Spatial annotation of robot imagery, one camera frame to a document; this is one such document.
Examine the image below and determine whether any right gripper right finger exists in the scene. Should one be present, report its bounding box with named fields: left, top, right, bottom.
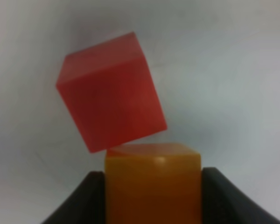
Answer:
left=202, top=168, right=280, bottom=224

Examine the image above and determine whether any red block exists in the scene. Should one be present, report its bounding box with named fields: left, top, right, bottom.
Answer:
left=56, top=32, right=167, bottom=153

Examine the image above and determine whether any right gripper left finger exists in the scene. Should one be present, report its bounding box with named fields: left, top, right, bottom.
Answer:
left=43, top=171, right=106, bottom=224

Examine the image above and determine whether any orange block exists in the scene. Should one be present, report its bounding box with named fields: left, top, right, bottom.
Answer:
left=105, top=143, right=202, bottom=224

